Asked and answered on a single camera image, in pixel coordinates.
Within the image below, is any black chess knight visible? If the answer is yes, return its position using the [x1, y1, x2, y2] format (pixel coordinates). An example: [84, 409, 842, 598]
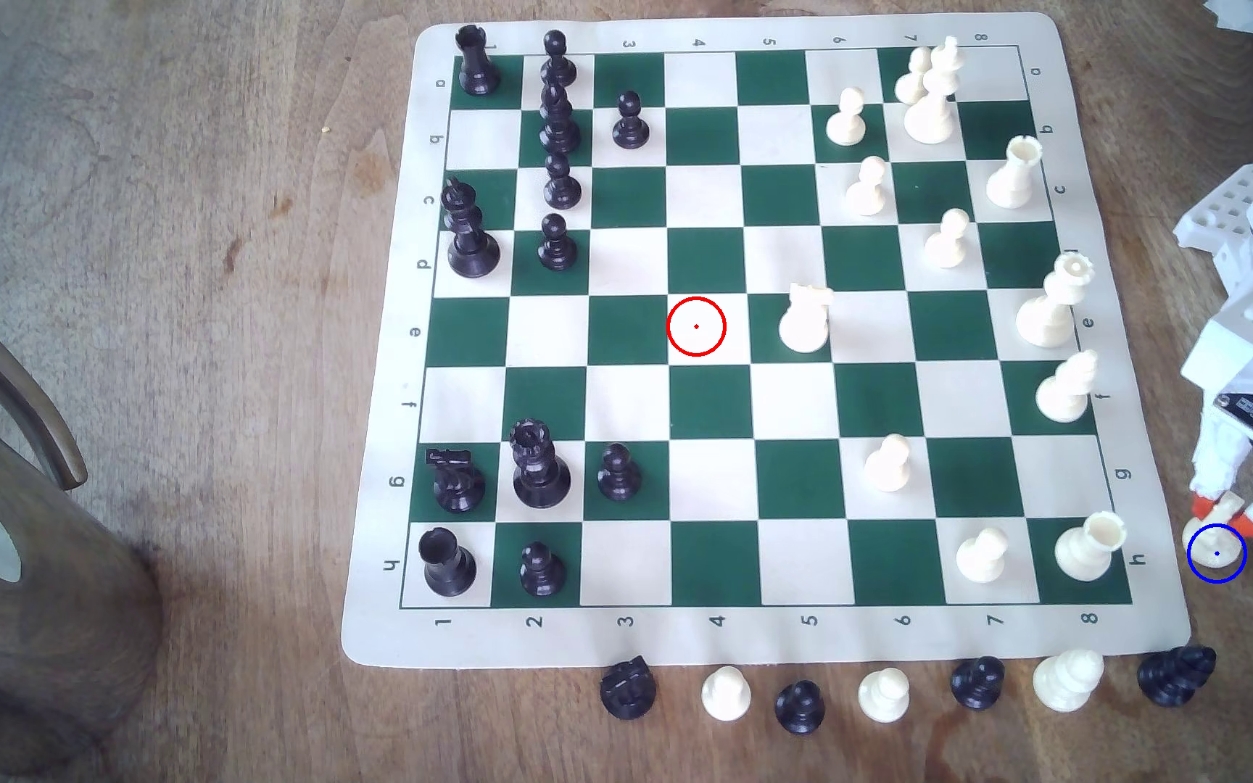
[426, 447, 487, 513]
[1138, 645, 1218, 708]
[599, 655, 657, 721]

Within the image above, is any black pawn b2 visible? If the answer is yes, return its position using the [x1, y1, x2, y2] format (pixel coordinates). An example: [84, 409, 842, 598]
[538, 81, 582, 154]

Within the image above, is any white chess bishop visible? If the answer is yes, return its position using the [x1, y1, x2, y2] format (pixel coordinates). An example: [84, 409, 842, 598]
[1035, 349, 1101, 424]
[1032, 649, 1107, 713]

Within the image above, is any curved brown wooden rail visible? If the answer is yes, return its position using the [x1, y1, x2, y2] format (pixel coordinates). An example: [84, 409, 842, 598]
[0, 266, 89, 493]

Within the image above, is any black chess king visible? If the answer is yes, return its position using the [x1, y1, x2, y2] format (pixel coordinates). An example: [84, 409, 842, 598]
[442, 179, 502, 278]

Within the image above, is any white chess pawn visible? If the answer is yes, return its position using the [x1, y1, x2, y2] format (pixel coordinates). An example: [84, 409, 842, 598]
[1183, 492, 1248, 578]
[896, 46, 932, 107]
[857, 668, 911, 724]
[701, 666, 753, 724]
[864, 433, 914, 493]
[956, 526, 1009, 583]
[845, 155, 890, 218]
[923, 207, 972, 270]
[825, 87, 868, 147]

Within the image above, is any black chess rook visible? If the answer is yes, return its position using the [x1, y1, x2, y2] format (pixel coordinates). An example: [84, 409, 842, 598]
[418, 527, 478, 597]
[455, 24, 502, 97]

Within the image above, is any white chess queen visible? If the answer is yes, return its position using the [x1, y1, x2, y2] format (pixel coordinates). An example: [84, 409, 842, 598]
[1016, 251, 1096, 349]

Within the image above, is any black chess queen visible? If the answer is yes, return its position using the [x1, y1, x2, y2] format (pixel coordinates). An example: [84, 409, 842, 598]
[510, 418, 572, 509]

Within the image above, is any white chess rook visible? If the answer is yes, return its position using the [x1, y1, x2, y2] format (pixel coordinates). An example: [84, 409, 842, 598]
[986, 135, 1046, 210]
[1054, 511, 1128, 582]

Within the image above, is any metal kettle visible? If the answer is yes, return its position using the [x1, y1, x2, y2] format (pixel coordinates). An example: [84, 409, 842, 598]
[0, 381, 165, 779]

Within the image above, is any white chess knight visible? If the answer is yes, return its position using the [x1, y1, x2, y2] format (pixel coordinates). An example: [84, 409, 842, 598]
[777, 283, 835, 355]

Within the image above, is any black chess pawn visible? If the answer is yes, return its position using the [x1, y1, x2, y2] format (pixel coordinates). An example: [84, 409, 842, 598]
[542, 29, 579, 88]
[775, 681, 826, 735]
[537, 213, 579, 272]
[597, 442, 643, 502]
[544, 152, 583, 210]
[520, 542, 567, 597]
[612, 91, 650, 150]

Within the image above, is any green white chess mat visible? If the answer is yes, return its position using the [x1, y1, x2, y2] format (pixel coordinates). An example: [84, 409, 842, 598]
[340, 13, 1194, 670]

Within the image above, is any white chess king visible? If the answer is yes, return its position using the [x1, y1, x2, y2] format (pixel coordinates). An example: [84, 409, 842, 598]
[903, 36, 965, 145]

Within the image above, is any small black chess piece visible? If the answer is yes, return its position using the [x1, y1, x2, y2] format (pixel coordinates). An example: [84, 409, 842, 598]
[951, 655, 1006, 713]

